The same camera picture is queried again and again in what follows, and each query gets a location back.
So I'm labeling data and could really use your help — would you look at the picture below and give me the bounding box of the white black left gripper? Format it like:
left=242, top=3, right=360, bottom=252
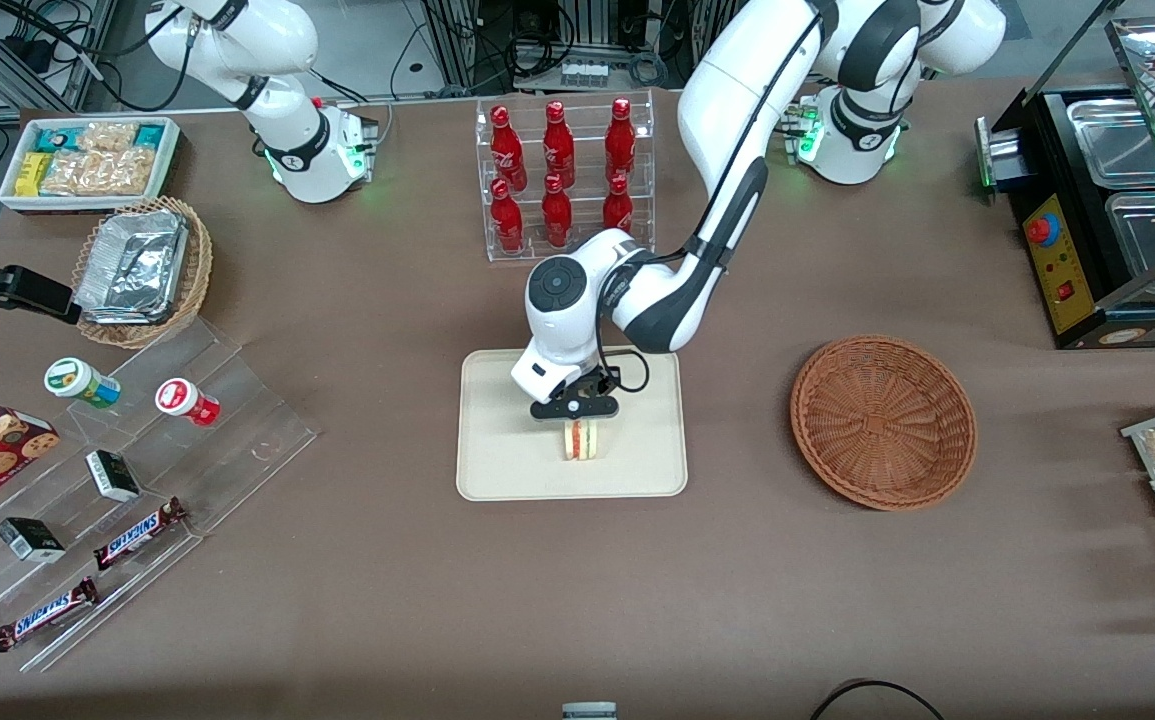
left=510, top=343, right=622, bottom=437

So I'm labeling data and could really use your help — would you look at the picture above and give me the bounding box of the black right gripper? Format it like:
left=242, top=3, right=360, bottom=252
left=0, top=228, right=80, bottom=324

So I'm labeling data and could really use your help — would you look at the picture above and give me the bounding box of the triangular sandwich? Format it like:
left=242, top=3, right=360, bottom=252
left=562, top=419, right=606, bottom=463

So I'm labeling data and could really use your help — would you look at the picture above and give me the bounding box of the beige rectangular tray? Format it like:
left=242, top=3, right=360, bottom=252
left=455, top=345, right=689, bottom=502

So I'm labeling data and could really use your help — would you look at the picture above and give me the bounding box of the light wicker basket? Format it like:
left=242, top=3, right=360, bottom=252
left=72, top=196, right=214, bottom=349

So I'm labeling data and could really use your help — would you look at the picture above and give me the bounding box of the brown wicker basket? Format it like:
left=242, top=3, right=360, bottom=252
left=789, top=334, right=978, bottom=512

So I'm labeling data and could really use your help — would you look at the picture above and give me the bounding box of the green lid cup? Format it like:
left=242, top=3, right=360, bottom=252
left=44, top=357, right=123, bottom=410

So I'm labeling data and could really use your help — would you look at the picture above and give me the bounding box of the aluminium foil container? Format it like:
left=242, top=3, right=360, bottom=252
left=74, top=208, right=189, bottom=324

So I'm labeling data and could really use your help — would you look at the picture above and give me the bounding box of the yellow snack packet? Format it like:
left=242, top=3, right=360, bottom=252
left=16, top=152, right=54, bottom=197

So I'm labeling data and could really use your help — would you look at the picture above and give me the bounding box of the large clear snack bag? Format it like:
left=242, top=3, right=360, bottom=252
left=41, top=148, right=160, bottom=197

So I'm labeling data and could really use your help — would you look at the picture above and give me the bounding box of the clear acrylic bottle rack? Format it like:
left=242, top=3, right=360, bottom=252
left=475, top=88, right=656, bottom=263

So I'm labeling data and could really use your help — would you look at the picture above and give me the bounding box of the small clear snack bag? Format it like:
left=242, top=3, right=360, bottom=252
left=77, top=121, right=139, bottom=154

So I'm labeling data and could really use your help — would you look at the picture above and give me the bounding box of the red lid cup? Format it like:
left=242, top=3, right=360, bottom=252
left=155, top=378, right=221, bottom=428

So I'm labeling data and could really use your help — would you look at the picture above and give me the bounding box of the white plastic bin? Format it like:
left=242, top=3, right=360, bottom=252
left=0, top=116, right=182, bottom=215

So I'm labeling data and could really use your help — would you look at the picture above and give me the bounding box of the small black box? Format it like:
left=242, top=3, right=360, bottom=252
left=85, top=450, right=141, bottom=503
left=0, top=516, right=68, bottom=564

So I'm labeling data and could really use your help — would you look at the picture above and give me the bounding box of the red cola bottle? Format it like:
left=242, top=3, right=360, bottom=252
left=490, top=178, right=526, bottom=253
left=542, top=100, right=576, bottom=189
left=490, top=105, right=528, bottom=191
left=602, top=174, right=635, bottom=237
left=541, top=173, right=574, bottom=249
left=605, top=97, right=636, bottom=183

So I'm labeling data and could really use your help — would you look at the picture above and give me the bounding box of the clear acrylic stepped stand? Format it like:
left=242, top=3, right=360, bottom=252
left=0, top=315, right=319, bottom=674

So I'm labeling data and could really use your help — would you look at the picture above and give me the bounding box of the Snickers chocolate bar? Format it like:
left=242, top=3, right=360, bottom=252
left=0, top=577, right=100, bottom=653
left=92, top=497, right=188, bottom=571

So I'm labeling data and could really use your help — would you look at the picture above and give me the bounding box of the black food warmer cabinet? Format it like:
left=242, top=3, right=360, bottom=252
left=974, top=0, right=1155, bottom=351

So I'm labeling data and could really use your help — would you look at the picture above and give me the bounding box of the black floor cable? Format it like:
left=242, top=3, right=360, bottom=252
left=809, top=679, right=946, bottom=720

